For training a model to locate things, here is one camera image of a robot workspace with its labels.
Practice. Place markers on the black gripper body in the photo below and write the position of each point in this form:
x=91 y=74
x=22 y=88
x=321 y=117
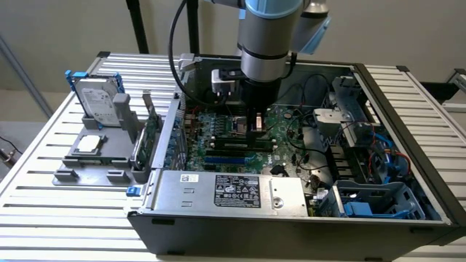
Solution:
x=261 y=92

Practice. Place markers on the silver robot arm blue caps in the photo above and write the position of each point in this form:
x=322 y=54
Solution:
x=267 y=32

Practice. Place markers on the black RAM slot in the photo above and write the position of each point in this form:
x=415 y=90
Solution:
x=232 y=150

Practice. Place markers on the blue expansion slot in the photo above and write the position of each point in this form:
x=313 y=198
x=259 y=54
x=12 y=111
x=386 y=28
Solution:
x=226 y=160

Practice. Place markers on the CPU socket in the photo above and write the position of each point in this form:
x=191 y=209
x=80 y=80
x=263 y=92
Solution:
x=236 y=124

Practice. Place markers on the green motherboard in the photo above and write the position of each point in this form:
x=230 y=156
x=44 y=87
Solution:
x=283 y=136

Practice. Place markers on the metal drive cage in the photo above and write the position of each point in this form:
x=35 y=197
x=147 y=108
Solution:
x=346 y=109

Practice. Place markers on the green graphics card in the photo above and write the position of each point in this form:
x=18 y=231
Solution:
x=147 y=136

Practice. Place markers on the silver power supply unit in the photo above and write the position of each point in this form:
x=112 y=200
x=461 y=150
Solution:
x=203 y=196

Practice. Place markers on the black stand pole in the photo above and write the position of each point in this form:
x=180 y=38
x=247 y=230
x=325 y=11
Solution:
x=194 y=27
x=138 y=24

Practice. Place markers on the blue case latch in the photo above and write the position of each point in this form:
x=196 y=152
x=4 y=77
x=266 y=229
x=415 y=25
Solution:
x=132 y=191

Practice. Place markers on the grey parts rack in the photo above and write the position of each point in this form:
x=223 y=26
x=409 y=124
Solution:
x=108 y=161

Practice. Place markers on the black open PC case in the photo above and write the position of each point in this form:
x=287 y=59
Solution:
x=291 y=234

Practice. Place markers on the silver hard disk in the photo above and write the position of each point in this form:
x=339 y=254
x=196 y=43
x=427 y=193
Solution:
x=98 y=103

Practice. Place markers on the blue plastic disk bay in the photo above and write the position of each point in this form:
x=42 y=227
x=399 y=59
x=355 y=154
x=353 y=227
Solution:
x=378 y=199

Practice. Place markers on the CPU chip silver lid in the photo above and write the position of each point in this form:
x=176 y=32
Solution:
x=88 y=143

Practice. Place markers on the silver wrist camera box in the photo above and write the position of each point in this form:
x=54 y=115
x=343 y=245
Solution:
x=223 y=82

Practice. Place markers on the blue disk carrier frame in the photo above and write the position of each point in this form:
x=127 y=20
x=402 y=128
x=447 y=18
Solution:
x=78 y=75

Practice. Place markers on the aluminium profile frame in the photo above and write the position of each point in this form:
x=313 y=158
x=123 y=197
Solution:
x=447 y=90

